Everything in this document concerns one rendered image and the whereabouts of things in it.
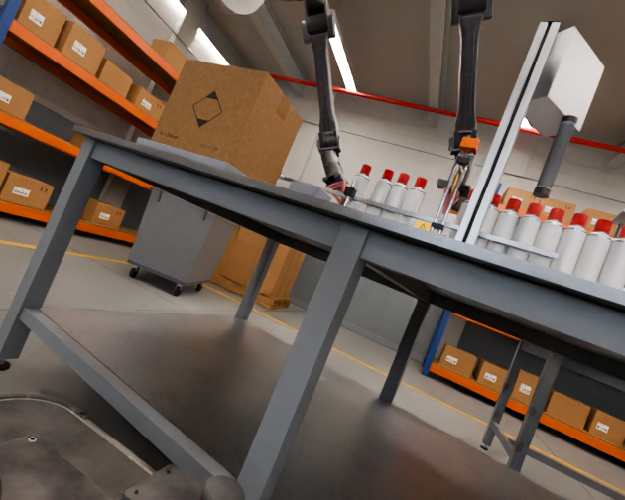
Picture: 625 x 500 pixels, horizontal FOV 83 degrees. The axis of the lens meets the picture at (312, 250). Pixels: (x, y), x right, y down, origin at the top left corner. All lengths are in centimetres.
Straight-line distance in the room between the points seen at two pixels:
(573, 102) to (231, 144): 88
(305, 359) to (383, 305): 475
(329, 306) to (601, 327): 43
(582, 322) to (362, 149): 557
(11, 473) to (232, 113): 83
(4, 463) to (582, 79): 141
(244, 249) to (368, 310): 214
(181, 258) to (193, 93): 221
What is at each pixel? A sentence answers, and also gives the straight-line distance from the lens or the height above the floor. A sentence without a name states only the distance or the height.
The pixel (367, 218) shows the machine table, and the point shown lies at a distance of 67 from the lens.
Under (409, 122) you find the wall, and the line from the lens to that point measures 618.
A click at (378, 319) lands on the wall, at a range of 545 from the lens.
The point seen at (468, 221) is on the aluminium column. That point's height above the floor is 95.
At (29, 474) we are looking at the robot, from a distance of 73.
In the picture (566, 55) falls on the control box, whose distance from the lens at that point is 115.
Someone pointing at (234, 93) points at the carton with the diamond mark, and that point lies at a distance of 105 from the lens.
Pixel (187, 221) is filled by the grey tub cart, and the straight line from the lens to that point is 318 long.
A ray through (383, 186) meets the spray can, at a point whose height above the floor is 102.
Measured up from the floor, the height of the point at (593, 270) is 95.
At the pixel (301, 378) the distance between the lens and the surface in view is 72.
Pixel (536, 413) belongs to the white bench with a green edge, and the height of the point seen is 44.
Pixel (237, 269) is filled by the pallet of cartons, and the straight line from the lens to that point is 452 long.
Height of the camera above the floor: 70
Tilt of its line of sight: 2 degrees up
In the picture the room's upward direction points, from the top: 22 degrees clockwise
